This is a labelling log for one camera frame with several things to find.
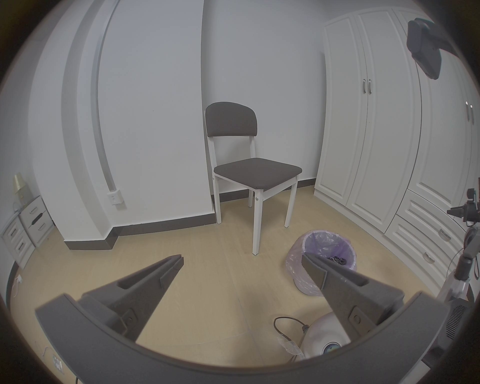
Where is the clear plastic wrapper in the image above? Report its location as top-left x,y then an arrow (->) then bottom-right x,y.
277,334 -> 305,358

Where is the white cable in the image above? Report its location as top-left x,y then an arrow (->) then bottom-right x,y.
7,274 -> 24,301

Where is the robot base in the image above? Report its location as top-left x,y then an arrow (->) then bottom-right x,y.
299,270 -> 474,376

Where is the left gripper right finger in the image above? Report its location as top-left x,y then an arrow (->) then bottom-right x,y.
301,251 -> 406,344

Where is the white chair with grey seat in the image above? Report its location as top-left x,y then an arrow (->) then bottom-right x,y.
204,101 -> 304,257

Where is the purple plastic bag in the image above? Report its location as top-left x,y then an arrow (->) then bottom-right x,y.
284,229 -> 358,297

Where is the small cream table lamp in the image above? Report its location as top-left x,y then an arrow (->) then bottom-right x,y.
12,172 -> 28,204

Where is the white bedside table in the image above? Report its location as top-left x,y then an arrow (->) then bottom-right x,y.
1,215 -> 37,270
19,195 -> 55,248

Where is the black cable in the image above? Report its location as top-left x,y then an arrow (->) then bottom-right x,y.
273,316 -> 310,340

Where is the white wardrobe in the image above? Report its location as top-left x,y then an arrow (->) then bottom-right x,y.
313,7 -> 480,298

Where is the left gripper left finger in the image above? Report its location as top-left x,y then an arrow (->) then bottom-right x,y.
80,254 -> 185,343

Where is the white trash bin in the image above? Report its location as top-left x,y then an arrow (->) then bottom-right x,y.
293,230 -> 358,297

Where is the white cable duct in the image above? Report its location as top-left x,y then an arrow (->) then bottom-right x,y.
89,0 -> 118,192

